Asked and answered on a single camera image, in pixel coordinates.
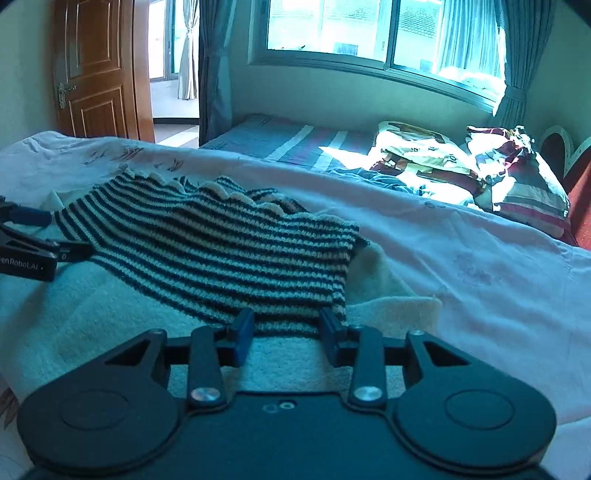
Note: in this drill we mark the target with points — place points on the white doorway curtain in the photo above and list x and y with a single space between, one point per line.
189 50

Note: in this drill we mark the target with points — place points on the teal curtain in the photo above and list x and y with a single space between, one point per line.
521 55
217 69

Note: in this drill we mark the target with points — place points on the striped blue mattress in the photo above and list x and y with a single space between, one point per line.
277 138

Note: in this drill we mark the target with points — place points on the folded printed quilt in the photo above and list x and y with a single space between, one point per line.
415 157

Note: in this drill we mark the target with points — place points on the floral pink bed sheet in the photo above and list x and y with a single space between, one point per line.
461 258

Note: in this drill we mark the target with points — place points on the patterned red white pillow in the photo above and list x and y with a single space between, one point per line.
521 180

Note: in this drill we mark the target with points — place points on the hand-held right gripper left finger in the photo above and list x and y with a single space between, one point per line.
242 334

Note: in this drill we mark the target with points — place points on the red scalloped headboard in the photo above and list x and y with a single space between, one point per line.
579 194

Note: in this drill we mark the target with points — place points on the cream striped knit sweater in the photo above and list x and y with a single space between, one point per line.
207 249

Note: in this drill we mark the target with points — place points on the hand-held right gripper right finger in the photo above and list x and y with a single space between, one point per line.
330 334

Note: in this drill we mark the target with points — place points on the sliding glass window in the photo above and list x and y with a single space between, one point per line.
369 32

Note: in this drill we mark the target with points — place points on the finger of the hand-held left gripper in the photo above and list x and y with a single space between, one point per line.
69 251
27 214

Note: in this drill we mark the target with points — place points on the brown wooden door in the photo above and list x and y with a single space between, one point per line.
97 64

